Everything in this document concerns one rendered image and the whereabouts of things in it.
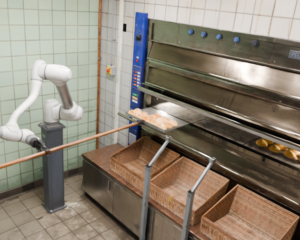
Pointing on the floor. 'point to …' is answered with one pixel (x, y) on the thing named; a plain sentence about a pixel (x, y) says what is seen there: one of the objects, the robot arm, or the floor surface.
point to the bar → (150, 181)
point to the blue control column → (139, 17)
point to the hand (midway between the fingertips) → (46, 151)
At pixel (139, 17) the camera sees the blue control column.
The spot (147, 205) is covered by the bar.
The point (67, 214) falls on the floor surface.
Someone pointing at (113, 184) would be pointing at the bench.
